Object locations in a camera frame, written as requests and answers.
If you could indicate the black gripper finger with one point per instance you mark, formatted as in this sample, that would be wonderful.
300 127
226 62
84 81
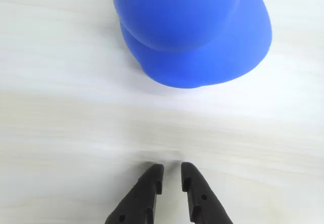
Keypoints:
202 203
138 198

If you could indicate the blue rubber duck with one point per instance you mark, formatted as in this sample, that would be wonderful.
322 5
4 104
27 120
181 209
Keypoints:
189 32

